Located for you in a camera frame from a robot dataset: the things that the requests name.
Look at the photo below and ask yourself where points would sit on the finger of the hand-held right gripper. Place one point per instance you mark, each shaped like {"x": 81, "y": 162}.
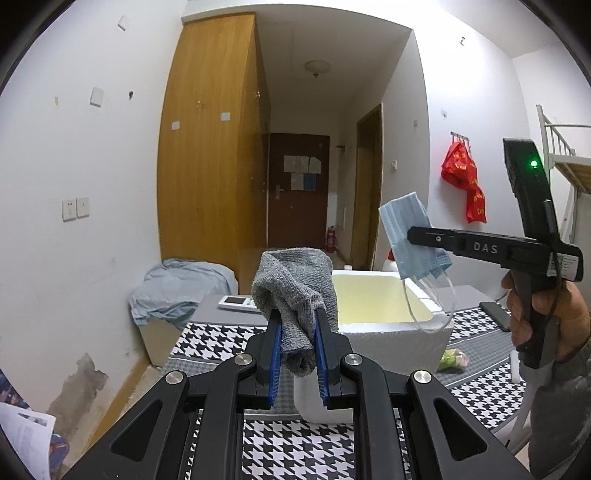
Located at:
{"x": 434, "y": 240}

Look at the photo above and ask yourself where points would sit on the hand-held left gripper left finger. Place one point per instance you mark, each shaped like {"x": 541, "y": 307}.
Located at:
{"x": 275, "y": 364}

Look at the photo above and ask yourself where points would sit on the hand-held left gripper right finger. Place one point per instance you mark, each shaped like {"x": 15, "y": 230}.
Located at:
{"x": 322, "y": 364}

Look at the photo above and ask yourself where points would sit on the blue face mask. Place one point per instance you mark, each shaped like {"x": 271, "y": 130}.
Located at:
{"x": 406, "y": 230}

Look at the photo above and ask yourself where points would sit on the white foam box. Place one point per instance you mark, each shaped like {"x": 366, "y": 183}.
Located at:
{"x": 383, "y": 341}

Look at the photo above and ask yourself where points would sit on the grey towel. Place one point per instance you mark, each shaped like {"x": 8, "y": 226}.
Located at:
{"x": 295, "y": 286}

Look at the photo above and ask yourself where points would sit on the small green pink wrapper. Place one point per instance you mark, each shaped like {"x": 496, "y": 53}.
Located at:
{"x": 453, "y": 361}

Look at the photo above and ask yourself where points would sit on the person's right forearm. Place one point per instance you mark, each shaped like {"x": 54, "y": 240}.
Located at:
{"x": 558, "y": 415}

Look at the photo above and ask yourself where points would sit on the person's right hand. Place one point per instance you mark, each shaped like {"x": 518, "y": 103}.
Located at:
{"x": 570, "y": 318}

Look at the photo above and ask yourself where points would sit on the red plastic bag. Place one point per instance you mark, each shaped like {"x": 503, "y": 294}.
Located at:
{"x": 459, "y": 166}
{"x": 476, "y": 205}

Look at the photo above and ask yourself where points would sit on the houndstooth grey tablecloth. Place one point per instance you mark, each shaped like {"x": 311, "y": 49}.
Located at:
{"x": 217, "y": 341}

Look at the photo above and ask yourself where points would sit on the white remote control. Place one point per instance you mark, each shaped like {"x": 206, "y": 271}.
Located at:
{"x": 238, "y": 303}

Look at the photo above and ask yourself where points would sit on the wooden side door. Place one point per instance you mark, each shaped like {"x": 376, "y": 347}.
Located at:
{"x": 367, "y": 194}

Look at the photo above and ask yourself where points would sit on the black smartphone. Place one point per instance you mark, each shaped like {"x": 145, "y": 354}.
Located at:
{"x": 495, "y": 316}

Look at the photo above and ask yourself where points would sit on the red fire extinguisher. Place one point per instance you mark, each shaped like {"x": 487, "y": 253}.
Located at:
{"x": 331, "y": 240}

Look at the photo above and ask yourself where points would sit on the light blue cloth pile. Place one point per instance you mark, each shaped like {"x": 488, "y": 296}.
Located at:
{"x": 180, "y": 286}

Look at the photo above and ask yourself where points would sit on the blue paper sheet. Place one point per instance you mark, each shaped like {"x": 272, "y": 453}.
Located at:
{"x": 310, "y": 181}

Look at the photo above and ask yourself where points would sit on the dark brown door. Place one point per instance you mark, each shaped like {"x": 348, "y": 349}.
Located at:
{"x": 298, "y": 217}

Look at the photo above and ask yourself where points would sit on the narrow white paper sheet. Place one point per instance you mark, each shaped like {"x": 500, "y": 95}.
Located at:
{"x": 314, "y": 165}

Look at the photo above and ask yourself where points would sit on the small white paper sheet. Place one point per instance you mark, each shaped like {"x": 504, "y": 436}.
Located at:
{"x": 297, "y": 181}

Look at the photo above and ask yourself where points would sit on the large white paper sheet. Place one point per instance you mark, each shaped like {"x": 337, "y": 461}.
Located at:
{"x": 295, "y": 165}

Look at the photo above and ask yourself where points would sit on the ceiling lamp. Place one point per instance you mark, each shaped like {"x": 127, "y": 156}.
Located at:
{"x": 317, "y": 68}

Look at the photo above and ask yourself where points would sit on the wooden wardrobe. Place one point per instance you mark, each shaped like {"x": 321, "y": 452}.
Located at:
{"x": 207, "y": 161}

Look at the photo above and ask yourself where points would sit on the white paper booklet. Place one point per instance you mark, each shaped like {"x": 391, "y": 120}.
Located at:
{"x": 23, "y": 438}

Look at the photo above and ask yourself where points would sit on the metal bunk bed frame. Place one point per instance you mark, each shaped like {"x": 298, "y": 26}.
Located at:
{"x": 568, "y": 161}

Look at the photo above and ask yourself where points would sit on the metal wall hook rack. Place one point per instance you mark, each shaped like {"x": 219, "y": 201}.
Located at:
{"x": 459, "y": 136}

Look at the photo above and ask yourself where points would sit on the white wall socket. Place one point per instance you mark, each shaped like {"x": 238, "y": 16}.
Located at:
{"x": 69, "y": 210}
{"x": 82, "y": 207}

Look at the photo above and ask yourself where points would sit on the white wall plate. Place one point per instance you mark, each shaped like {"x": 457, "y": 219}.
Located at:
{"x": 97, "y": 97}
{"x": 123, "y": 22}

